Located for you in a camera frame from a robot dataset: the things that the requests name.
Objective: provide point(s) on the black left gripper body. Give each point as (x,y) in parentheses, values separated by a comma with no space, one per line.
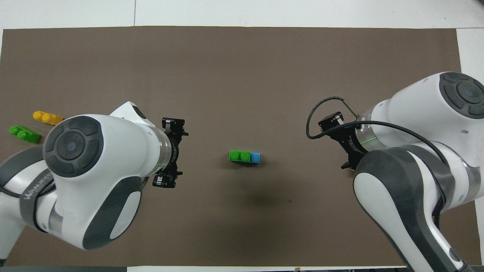
(174,151)

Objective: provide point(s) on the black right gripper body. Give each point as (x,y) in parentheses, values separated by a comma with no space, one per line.
(349,141)

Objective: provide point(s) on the green two-stud toy block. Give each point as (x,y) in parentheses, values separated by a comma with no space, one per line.
(24,134)
(239,156)

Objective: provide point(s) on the blue three-stud toy block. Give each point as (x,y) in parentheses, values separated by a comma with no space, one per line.
(255,157)

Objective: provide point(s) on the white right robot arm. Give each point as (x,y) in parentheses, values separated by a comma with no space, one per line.
(423,151)

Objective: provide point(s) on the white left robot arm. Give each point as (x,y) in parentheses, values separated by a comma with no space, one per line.
(83,173)

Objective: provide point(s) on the yellow two-stud toy block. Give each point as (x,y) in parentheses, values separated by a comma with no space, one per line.
(47,118)

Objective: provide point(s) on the brown paper table mat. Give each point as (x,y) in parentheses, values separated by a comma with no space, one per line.
(242,75)

